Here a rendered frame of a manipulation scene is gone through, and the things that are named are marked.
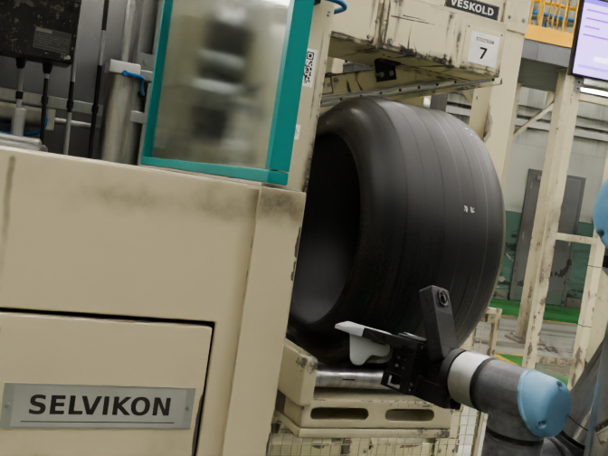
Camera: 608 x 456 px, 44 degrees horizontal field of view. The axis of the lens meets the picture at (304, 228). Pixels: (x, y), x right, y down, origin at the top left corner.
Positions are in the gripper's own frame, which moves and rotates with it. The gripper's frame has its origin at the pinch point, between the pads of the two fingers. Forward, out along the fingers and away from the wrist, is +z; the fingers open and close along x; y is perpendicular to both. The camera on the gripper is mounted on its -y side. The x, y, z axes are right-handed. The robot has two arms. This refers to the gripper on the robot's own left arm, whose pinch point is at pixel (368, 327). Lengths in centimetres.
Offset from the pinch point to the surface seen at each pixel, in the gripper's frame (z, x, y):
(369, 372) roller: 22.1, 26.5, 11.4
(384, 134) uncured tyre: 21.0, 12.6, -35.4
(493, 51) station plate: 43, 64, -73
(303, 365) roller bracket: 23.3, 9.4, 11.9
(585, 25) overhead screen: 214, 357, -211
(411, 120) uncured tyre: 20.7, 18.7, -40.1
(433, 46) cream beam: 48, 47, -68
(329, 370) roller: 24.6, 17.8, 12.5
